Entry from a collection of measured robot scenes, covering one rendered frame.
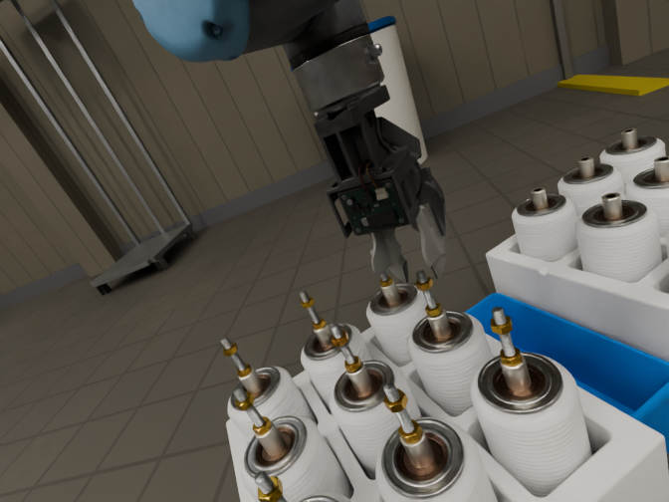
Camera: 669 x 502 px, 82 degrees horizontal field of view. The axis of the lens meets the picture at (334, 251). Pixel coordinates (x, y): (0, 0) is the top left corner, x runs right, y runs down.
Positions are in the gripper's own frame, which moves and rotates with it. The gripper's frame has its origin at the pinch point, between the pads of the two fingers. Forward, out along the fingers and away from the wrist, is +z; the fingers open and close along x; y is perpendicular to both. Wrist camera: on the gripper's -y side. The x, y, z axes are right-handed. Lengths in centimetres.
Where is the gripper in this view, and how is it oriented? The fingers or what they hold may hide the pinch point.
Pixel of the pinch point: (420, 266)
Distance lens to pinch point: 45.9
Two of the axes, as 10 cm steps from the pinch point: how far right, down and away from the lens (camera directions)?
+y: -3.6, 5.1, -7.8
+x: 8.5, -1.7, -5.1
